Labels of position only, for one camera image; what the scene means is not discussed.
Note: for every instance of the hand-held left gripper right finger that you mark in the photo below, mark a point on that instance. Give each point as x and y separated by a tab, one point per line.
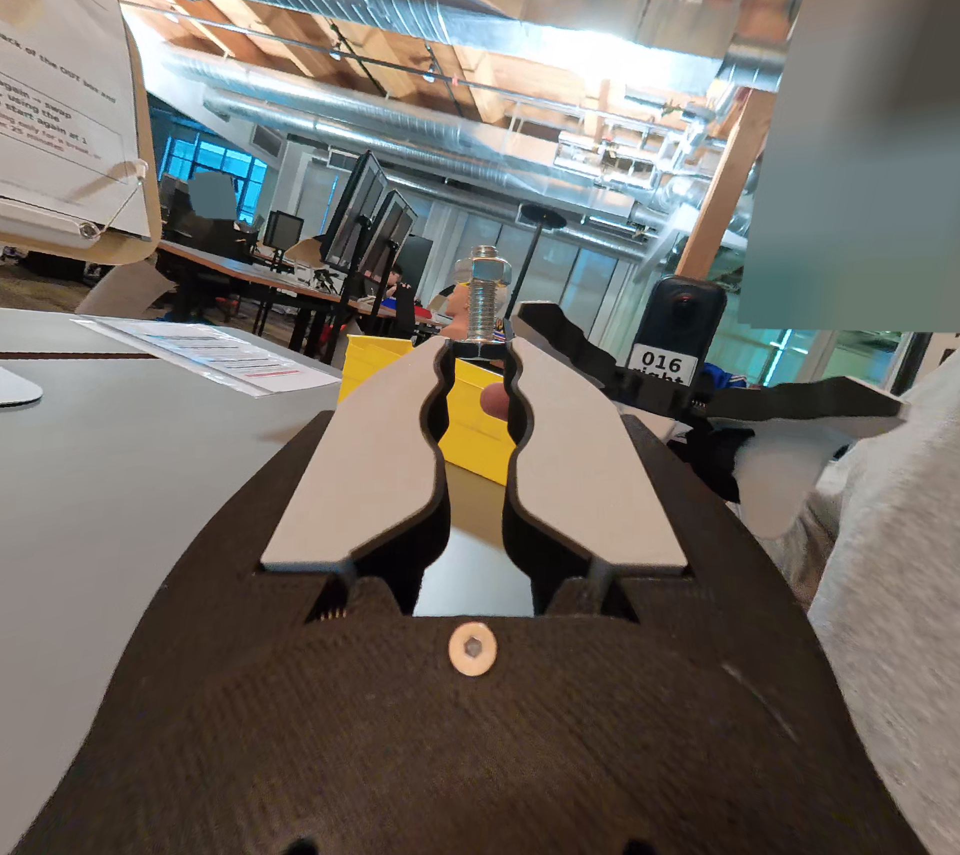
592	487

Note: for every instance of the person's right forearm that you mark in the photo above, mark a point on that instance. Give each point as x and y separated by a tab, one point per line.
900	570

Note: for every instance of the wooden-top office table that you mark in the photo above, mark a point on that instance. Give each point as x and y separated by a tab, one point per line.
247	274

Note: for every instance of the steel hex nut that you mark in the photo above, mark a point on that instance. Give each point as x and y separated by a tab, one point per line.
484	270

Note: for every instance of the person's left hand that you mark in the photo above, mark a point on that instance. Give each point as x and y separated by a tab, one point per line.
495	399

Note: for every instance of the round metal air duct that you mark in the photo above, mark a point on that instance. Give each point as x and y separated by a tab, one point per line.
337	127
247	79

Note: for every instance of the steel hex bolt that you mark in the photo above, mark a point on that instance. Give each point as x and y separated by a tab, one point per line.
484	315

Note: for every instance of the black monitor on stand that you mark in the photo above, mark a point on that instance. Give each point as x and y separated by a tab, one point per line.
356	210
394	232

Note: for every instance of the small black monitor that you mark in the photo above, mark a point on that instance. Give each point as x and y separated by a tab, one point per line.
283	229

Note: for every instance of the laminated paper sheet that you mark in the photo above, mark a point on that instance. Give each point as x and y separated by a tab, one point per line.
217	356

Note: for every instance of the blue jacket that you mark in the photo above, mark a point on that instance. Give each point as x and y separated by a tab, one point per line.
724	379

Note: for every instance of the dark monitor screen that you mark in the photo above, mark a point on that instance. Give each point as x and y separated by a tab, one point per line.
418	259

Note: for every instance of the grey desk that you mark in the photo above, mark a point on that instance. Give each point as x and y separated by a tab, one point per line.
150	457

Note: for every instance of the mannequin head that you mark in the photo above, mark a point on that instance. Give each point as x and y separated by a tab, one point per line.
454	311

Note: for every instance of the printed instruction sheet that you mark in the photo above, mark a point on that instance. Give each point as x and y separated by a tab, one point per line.
60	82

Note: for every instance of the black pole with disc top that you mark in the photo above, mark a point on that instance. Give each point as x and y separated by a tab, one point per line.
540	216

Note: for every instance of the white cardboard sheet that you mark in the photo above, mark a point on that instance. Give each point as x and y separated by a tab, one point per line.
127	289

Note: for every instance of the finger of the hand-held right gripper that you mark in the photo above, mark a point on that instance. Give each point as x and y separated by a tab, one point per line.
810	401
570	345

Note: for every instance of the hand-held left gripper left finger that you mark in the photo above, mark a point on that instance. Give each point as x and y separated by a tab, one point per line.
360	480

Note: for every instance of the white document stand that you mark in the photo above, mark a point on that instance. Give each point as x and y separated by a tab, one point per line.
15	386

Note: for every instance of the yellow plastic bin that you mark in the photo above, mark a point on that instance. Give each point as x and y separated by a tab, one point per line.
375	364

